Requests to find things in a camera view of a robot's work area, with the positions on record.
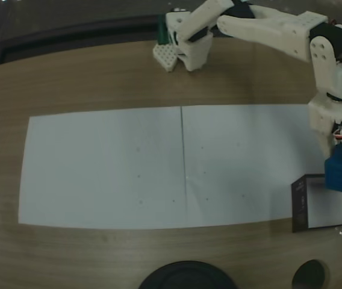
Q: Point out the large black round object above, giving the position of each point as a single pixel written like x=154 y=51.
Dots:
x=186 y=277

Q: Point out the blue cube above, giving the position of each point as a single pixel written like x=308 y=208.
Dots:
x=339 y=173

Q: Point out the dark open box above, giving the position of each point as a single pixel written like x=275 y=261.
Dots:
x=300 y=204

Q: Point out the green table clamp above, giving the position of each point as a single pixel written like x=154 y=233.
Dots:
x=162 y=30

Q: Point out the white perforated base plate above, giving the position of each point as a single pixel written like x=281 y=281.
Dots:
x=165 y=55

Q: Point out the white paper sheet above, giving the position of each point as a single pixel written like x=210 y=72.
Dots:
x=249 y=165
x=98 y=168

